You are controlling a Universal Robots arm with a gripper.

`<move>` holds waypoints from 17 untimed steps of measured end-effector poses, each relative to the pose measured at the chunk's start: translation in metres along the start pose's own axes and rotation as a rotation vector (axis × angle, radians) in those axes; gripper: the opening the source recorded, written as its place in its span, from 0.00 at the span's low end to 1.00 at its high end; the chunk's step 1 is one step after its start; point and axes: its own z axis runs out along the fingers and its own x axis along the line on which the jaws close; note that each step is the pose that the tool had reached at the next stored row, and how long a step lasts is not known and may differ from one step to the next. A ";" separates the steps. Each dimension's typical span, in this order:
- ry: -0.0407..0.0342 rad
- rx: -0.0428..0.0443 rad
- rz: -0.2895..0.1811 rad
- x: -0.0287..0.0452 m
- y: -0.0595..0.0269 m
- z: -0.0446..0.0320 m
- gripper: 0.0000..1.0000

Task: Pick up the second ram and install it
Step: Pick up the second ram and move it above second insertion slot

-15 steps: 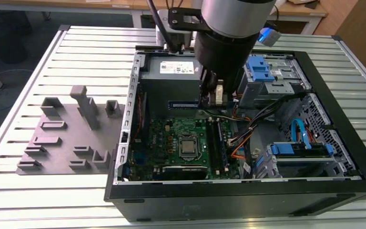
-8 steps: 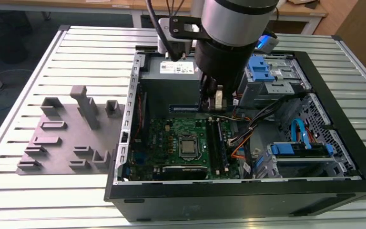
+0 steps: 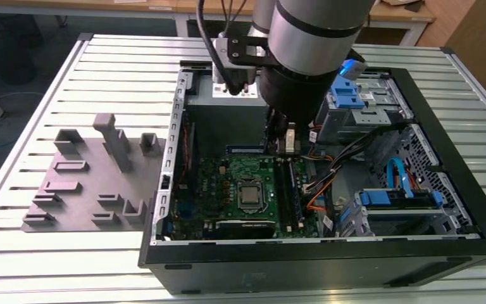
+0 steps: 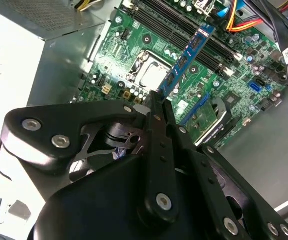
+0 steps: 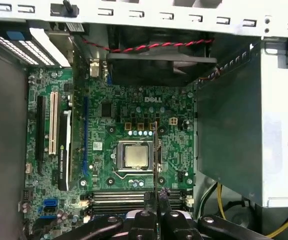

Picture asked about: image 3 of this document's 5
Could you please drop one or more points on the silver CPU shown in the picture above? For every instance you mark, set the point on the silver CPU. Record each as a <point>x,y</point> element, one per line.
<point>252,193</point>

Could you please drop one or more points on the wooden desk with white frame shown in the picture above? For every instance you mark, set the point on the wooden desk with white frame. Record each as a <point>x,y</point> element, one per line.
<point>399,16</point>

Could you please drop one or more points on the black PC case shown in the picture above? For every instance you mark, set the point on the black PC case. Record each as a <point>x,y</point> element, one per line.
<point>268,272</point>

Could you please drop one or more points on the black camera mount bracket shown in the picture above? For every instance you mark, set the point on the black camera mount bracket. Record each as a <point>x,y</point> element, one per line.
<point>247,42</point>

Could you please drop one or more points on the RAM slot with black latch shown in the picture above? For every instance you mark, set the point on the RAM slot with black latch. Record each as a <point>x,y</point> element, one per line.
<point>280,190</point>
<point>289,196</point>

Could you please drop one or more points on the metal drive cage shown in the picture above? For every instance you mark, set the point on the metal drive cage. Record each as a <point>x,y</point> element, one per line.
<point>369,123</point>

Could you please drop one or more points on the black graphics card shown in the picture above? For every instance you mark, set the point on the black graphics card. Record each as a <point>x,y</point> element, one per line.
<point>243,226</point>

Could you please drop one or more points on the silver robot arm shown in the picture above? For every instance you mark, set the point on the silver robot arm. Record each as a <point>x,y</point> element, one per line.
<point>311,38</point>

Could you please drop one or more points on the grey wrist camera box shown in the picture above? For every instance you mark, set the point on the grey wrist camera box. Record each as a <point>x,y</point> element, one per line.
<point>235,57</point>

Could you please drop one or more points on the grey parts rack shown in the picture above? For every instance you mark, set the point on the grey parts rack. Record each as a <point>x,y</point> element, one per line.
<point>99,177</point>

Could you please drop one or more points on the long wooden desk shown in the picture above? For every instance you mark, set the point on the long wooden desk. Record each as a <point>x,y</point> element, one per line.
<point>99,6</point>

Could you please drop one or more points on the metal disk bay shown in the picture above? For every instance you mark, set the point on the metal disk bay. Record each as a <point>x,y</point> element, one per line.
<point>408,213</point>

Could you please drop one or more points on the green motherboard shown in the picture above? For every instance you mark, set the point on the green motherboard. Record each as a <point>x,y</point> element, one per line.
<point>218,190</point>

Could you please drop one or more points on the grey power supply unit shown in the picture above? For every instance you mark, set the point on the grey power supply unit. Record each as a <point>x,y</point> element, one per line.
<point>227,123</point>

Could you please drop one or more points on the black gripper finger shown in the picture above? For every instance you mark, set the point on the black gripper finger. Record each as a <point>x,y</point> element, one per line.
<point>275,130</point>
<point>292,142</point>

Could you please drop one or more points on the blue carrier with black disk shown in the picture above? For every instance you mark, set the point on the blue carrier with black disk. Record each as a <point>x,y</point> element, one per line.
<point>376,198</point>

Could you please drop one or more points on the RAM slot with white latch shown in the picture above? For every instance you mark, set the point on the RAM slot with white latch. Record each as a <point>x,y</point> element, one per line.
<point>284,193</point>
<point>300,225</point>

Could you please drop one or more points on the brown cardboard box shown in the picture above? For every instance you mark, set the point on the brown cardboard box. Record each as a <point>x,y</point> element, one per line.
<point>480,31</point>

